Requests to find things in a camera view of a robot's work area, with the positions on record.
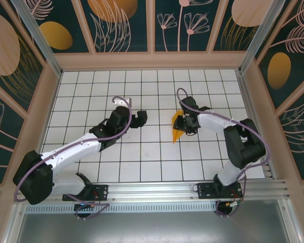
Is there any orange paper sheet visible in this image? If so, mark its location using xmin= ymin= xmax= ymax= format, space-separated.
xmin=171 ymin=108 xmax=187 ymax=144

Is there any small circuit board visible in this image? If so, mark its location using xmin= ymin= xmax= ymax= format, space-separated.
xmin=74 ymin=201 xmax=99 ymax=210
xmin=224 ymin=200 xmax=242 ymax=209

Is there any grey metal shelf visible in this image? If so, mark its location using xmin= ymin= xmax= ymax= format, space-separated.
xmin=11 ymin=199 xmax=303 ymax=243

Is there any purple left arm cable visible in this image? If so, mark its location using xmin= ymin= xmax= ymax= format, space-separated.
xmin=13 ymin=96 xmax=133 ymax=221

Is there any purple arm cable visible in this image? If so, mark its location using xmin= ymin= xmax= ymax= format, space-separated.
xmin=13 ymin=96 xmax=133 ymax=221
xmin=176 ymin=87 xmax=272 ymax=218

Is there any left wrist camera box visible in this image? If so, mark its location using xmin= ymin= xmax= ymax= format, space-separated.
xmin=112 ymin=96 xmax=133 ymax=107

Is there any aluminium side rail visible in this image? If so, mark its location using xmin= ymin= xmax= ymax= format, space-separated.
xmin=237 ymin=70 xmax=278 ymax=180

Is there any long aluminium mounting rail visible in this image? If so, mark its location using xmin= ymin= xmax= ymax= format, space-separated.
xmin=14 ymin=179 xmax=292 ymax=203

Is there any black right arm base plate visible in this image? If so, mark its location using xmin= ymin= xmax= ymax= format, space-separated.
xmin=197 ymin=182 xmax=243 ymax=200

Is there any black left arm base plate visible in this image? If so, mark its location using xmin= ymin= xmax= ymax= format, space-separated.
xmin=62 ymin=184 xmax=109 ymax=202

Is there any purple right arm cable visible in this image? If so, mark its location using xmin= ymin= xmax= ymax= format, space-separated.
xmin=176 ymin=87 xmax=272 ymax=218

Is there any slotted grey cable duct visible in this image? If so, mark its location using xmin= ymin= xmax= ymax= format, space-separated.
xmin=25 ymin=204 xmax=218 ymax=213

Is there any aluminium frame post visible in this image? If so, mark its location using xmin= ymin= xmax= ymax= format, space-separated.
xmin=239 ymin=0 xmax=287 ymax=74
xmin=10 ymin=0 xmax=63 ymax=76

